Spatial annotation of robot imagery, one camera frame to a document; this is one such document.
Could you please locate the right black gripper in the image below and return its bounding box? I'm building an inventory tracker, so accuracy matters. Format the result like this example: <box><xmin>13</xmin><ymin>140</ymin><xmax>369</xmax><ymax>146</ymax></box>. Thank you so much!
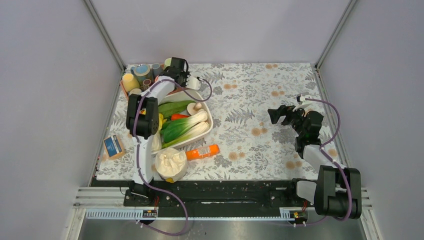
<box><xmin>267</xmin><ymin>103</ymin><xmax>307</xmax><ymax>137</ymax></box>

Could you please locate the dark brown mug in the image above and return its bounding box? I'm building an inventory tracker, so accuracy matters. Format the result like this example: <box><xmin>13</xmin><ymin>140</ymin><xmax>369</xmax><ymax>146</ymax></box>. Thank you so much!
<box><xmin>142</xmin><ymin>79</ymin><xmax>153</xmax><ymax>91</ymax></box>

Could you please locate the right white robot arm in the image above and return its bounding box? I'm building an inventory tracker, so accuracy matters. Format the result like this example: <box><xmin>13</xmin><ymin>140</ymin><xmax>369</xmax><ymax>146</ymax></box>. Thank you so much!
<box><xmin>267</xmin><ymin>105</ymin><xmax>362</xmax><ymax>220</ymax></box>

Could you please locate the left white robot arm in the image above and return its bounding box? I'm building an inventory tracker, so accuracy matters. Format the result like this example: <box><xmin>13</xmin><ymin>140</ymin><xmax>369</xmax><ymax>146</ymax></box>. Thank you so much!
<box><xmin>125</xmin><ymin>57</ymin><xmax>189</xmax><ymax>206</ymax></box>

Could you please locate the light green mug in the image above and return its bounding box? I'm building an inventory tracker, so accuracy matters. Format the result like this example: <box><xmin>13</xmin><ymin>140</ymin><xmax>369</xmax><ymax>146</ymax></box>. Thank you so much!
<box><xmin>164</xmin><ymin>57</ymin><xmax>172</xmax><ymax>69</ymax></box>

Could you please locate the light blue big mug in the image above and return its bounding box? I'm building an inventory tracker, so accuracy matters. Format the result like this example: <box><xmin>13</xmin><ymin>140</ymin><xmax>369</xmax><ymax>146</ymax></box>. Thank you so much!
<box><xmin>132</xmin><ymin>64</ymin><xmax>153</xmax><ymax>85</ymax></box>

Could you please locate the small grey blue cup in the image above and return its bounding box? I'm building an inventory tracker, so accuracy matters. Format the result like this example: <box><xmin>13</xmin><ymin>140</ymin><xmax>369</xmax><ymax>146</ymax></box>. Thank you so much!
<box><xmin>151</xmin><ymin>63</ymin><xmax>163</xmax><ymax>78</ymax></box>

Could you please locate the pink tray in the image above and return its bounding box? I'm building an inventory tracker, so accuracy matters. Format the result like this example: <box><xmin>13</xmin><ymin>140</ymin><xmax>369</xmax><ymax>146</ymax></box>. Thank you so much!
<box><xmin>119</xmin><ymin>76</ymin><xmax>184</xmax><ymax>101</ymax></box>

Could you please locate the white vegetable tub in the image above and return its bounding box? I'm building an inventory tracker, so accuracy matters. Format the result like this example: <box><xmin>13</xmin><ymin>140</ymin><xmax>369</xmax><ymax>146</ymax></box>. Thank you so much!
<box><xmin>159</xmin><ymin>89</ymin><xmax>213</xmax><ymax>149</ymax></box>

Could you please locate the white mushroom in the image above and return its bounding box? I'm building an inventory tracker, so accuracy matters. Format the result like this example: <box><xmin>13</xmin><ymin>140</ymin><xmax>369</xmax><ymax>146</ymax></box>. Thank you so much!
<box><xmin>186</xmin><ymin>102</ymin><xmax>202</xmax><ymax>116</ymax></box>

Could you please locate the green leaf vegetable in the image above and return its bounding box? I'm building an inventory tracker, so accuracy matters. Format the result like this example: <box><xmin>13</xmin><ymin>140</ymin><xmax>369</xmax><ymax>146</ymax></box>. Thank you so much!
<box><xmin>158</xmin><ymin>100</ymin><xmax>195</xmax><ymax>119</ymax></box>

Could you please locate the red pepper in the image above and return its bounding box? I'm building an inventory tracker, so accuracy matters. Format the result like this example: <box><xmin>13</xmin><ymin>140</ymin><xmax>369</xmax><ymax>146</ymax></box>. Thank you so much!
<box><xmin>171</xmin><ymin>113</ymin><xmax>189</xmax><ymax>121</ymax></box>

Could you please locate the yellow cup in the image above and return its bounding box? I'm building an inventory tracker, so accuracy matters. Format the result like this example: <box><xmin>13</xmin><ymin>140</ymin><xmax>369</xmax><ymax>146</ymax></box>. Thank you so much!
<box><xmin>121</xmin><ymin>73</ymin><xmax>140</xmax><ymax>93</ymax></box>

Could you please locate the upper bok choy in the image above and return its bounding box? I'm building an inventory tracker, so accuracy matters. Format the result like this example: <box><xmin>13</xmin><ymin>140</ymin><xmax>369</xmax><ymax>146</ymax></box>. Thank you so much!
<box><xmin>162</xmin><ymin>110</ymin><xmax>209</xmax><ymax>144</ymax></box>

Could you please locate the bok choy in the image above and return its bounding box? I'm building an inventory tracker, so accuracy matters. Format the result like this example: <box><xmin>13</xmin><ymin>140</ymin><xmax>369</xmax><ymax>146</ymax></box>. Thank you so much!
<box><xmin>162</xmin><ymin>110</ymin><xmax>209</xmax><ymax>144</ymax></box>
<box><xmin>162</xmin><ymin>121</ymin><xmax>210</xmax><ymax>149</ymax></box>

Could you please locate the lower bok choy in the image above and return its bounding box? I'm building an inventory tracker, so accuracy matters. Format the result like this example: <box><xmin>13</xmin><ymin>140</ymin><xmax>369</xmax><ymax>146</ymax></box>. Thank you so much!
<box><xmin>162</xmin><ymin>121</ymin><xmax>210</xmax><ymax>149</ymax></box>

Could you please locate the orange tube package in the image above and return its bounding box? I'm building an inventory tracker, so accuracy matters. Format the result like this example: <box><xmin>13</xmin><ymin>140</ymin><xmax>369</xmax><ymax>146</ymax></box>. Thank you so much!
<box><xmin>185</xmin><ymin>144</ymin><xmax>220</xmax><ymax>161</ymax></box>

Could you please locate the yellow napa cabbage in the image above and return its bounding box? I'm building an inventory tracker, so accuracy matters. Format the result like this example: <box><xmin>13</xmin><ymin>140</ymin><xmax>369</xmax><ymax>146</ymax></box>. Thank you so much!
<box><xmin>139</xmin><ymin>109</ymin><xmax>165</xmax><ymax>153</ymax></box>

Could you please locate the cream cloth bag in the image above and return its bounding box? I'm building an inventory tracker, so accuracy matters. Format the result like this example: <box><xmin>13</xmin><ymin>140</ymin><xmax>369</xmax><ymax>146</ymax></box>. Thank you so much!
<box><xmin>155</xmin><ymin>147</ymin><xmax>189</xmax><ymax>183</ymax></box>

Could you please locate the blue labelled box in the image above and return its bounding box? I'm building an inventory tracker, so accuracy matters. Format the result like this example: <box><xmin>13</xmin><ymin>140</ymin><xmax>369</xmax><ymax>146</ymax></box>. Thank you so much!
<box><xmin>102</xmin><ymin>134</ymin><xmax>126</xmax><ymax>160</ymax></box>

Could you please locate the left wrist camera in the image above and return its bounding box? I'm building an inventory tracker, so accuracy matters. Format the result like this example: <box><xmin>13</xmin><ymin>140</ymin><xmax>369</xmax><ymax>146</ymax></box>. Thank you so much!
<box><xmin>185</xmin><ymin>76</ymin><xmax>201</xmax><ymax>91</ymax></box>

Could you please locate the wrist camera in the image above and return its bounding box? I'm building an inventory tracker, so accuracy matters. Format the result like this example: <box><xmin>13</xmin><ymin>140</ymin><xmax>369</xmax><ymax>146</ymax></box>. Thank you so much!
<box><xmin>185</xmin><ymin>76</ymin><xmax>201</xmax><ymax>91</ymax></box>
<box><xmin>295</xmin><ymin>94</ymin><xmax>313</xmax><ymax>109</ymax></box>

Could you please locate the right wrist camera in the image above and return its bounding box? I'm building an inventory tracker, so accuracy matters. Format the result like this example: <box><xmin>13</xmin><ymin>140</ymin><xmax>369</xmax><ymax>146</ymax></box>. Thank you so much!
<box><xmin>295</xmin><ymin>94</ymin><xmax>313</xmax><ymax>109</ymax></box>

